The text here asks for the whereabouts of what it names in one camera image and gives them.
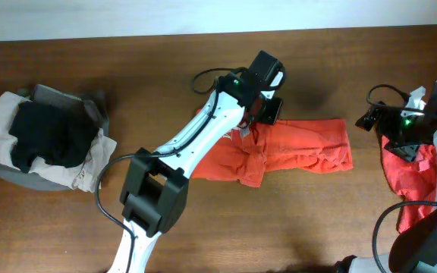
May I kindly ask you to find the grey folded garment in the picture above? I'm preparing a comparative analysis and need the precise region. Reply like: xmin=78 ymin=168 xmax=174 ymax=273
xmin=15 ymin=84 xmax=109 ymax=136

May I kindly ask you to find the right black cable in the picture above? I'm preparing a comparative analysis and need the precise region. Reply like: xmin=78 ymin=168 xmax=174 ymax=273
xmin=366 ymin=83 xmax=437 ymax=273

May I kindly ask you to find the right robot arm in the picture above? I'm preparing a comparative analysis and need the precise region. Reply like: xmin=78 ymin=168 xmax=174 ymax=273
xmin=334 ymin=80 xmax=437 ymax=272

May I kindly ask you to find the orange soccer t-shirt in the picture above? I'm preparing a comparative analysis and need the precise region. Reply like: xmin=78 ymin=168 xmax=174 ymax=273
xmin=191 ymin=119 xmax=354 ymax=188

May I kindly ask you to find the red t-shirt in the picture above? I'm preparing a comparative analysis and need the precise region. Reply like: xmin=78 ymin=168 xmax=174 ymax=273
xmin=380 ymin=134 xmax=437 ymax=234

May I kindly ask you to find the beige folded garment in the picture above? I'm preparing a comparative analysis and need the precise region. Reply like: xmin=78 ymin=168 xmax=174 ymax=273
xmin=0 ymin=92 xmax=117 ymax=193

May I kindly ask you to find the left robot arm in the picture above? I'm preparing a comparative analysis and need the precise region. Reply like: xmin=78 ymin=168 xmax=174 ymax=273
xmin=109 ymin=51 xmax=287 ymax=273

